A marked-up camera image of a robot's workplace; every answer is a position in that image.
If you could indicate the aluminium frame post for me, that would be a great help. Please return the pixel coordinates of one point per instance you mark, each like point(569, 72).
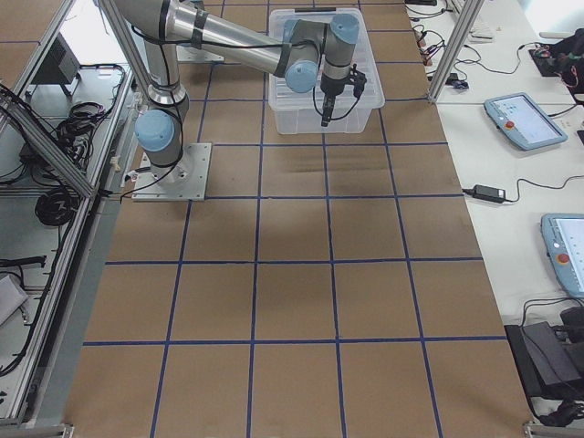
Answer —
point(454, 45)

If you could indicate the clear plastic storage box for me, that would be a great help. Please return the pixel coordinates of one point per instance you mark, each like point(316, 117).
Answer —
point(300, 113)

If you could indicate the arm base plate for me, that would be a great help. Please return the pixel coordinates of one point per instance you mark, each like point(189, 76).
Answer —
point(187, 181)

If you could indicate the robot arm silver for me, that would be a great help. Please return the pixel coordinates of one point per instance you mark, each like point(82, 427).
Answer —
point(165, 25)

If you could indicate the grey control box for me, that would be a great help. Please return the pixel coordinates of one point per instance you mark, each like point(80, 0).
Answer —
point(59, 67)

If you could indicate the teach pendant lower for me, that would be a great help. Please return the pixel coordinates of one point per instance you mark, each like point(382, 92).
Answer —
point(563, 238)

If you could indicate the teach pendant upper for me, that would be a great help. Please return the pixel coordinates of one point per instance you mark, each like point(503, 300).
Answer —
point(523, 122)

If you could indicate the clear plastic box lid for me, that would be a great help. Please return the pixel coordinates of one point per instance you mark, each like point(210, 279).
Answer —
point(330, 50)

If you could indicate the teach pendant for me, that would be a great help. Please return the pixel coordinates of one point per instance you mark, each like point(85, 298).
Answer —
point(523, 122)
point(563, 238)

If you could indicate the black equipment lower right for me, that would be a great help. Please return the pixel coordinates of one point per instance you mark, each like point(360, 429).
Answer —
point(549, 361)

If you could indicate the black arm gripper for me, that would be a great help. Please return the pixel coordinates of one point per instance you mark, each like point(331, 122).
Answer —
point(329, 87)

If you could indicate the black power adapter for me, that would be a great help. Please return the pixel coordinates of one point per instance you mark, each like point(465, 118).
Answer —
point(489, 194)

